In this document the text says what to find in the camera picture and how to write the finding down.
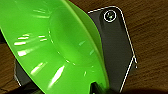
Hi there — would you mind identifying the dark robot base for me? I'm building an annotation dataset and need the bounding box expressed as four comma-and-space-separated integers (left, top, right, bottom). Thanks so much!
13, 5, 139, 94

